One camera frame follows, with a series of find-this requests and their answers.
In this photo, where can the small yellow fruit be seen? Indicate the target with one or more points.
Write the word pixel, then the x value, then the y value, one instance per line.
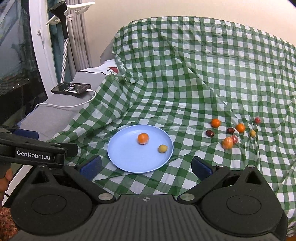
pixel 162 148
pixel 253 133

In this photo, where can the white window frame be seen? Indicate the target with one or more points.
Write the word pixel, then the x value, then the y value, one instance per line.
pixel 42 43

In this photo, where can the green white checkered cloth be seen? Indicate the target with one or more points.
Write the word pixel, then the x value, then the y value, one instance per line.
pixel 180 72

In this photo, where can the black smartphone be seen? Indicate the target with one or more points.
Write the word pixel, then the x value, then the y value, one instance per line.
pixel 69 88

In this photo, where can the black white pole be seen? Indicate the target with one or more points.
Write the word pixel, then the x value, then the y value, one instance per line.
pixel 59 34

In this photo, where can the dark red date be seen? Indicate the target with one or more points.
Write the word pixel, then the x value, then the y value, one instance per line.
pixel 210 133
pixel 230 131

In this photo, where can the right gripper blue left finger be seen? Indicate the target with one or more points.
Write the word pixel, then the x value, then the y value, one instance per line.
pixel 91 168

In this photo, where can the person left hand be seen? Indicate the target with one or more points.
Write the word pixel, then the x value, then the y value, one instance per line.
pixel 4 184

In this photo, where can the white printed pillow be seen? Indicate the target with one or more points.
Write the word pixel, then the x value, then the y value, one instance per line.
pixel 107 68

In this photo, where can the light blue round plate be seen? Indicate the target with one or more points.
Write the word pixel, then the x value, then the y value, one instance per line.
pixel 127 154

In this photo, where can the orange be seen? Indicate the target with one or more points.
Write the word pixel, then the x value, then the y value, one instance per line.
pixel 227 143
pixel 143 138

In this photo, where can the grey curtain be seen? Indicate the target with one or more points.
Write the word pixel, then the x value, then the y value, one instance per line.
pixel 78 49

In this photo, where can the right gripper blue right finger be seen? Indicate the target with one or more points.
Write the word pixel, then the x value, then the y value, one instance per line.
pixel 201 168

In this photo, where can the grey sofa armrest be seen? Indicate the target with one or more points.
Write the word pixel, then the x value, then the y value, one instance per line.
pixel 47 121

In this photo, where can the orange tangerine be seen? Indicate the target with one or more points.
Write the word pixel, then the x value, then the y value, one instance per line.
pixel 215 123
pixel 240 128

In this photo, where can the red fruit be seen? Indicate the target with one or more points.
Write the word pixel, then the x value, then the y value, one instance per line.
pixel 234 139
pixel 257 120

